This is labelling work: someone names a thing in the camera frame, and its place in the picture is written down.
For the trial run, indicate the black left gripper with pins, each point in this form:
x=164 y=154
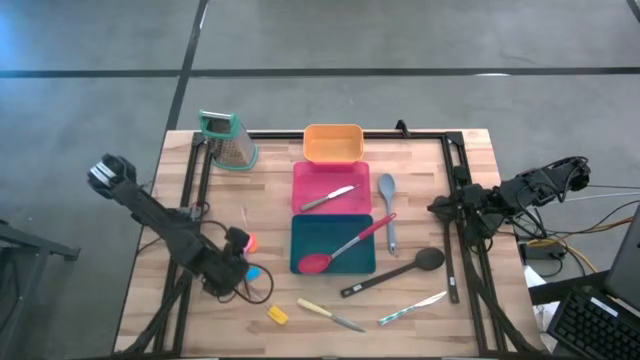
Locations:
x=225 y=272

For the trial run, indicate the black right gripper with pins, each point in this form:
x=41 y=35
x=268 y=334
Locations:
x=485 y=199

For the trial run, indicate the blue silicone brush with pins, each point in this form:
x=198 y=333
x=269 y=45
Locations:
x=254 y=274

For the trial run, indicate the black solid cooking spoon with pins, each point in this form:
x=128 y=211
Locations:
x=429 y=259

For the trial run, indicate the yellow block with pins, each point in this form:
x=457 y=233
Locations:
x=278 y=315

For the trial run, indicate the black slotted turner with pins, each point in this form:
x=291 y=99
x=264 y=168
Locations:
x=451 y=270

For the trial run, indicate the grey silicone spoon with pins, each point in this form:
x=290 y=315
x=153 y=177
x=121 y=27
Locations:
x=387 y=187

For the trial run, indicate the red slotted spoon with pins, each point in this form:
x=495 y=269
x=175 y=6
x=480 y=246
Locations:
x=314 y=262

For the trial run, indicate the silver butter knife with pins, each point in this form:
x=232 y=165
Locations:
x=325 y=199

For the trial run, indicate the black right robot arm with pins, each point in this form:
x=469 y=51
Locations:
x=540 y=182

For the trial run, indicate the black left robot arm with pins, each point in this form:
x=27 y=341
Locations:
x=150 y=215

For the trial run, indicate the black power adaptor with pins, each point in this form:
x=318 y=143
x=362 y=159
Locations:
x=540 y=251

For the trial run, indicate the black clamp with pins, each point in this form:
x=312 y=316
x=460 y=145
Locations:
x=402 y=129

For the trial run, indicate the teal plastic bin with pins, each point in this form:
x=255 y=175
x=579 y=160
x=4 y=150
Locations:
x=320 y=235

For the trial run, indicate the white paper sheet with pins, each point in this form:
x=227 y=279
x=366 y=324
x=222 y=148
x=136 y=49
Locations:
x=540 y=310

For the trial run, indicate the pink plastic bin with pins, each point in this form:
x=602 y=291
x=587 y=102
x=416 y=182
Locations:
x=320 y=175

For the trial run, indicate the orange plastic bin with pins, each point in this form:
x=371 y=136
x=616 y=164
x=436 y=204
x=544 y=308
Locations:
x=332 y=145

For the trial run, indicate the dark laptop computer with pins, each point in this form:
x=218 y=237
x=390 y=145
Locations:
x=627 y=265

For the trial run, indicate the black computer keyboard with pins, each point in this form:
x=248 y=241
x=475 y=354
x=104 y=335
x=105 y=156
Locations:
x=590 y=325

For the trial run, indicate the black side stand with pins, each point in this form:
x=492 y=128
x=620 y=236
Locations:
x=35 y=245

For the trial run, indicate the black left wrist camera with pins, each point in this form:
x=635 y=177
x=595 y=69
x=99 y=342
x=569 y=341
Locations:
x=237 y=239

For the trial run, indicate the black aluminium table frame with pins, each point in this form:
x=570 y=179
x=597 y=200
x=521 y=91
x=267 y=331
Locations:
x=280 y=135

